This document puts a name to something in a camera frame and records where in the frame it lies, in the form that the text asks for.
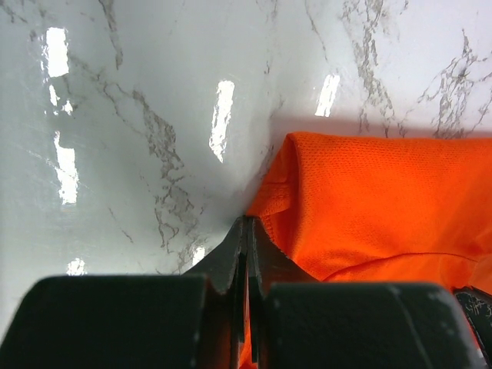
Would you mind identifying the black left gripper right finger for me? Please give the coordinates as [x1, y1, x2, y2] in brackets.
[246, 218, 484, 368]

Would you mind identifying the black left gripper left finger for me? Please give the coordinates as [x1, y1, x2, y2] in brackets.
[1, 218, 246, 368]

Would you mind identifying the orange t shirt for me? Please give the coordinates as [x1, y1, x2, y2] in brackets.
[240, 131, 492, 366]

